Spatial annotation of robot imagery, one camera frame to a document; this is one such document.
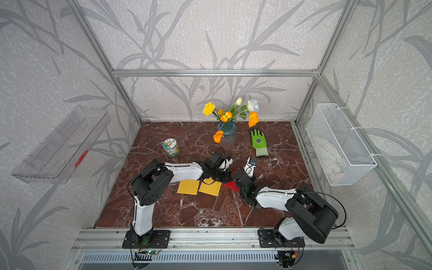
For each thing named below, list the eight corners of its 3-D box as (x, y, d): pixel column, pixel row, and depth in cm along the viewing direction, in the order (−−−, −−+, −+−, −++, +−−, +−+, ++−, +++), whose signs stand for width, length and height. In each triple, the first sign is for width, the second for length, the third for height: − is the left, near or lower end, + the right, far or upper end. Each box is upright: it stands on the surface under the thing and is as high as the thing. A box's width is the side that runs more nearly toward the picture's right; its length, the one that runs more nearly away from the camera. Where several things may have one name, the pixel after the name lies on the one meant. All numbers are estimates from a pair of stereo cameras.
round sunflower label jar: (165, 157, 104) (161, 148, 97) (168, 147, 109) (164, 138, 102) (177, 157, 104) (174, 148, 97) (180, 147, 109) (176, 138, 102)
